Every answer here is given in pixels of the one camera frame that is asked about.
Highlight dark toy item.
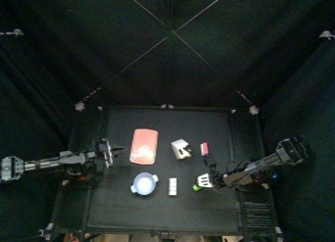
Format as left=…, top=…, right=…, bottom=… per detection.
left=203, top=155, right=219, bottom=175

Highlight white rectangular toy piece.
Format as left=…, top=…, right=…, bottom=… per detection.
left=167, top=177, right=179, bottom=197

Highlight small red toy block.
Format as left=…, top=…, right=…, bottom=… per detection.
left=199, top=141, right=211, bottom=157

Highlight light blue toy bowl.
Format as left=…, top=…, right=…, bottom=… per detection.
left=130, top=171, right=160, bottom=197

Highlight black panel with white text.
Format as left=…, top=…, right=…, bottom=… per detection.
left=238, top=190, right=281, bottom=235

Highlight grey table corner clamp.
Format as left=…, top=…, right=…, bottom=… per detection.
left=38, top=222, right=56, bottom=242

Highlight thin diagonal cord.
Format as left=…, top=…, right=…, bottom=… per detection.
left=80, top=0, right=233, bottom=105
left=122, top=0, right=255, bottom=107

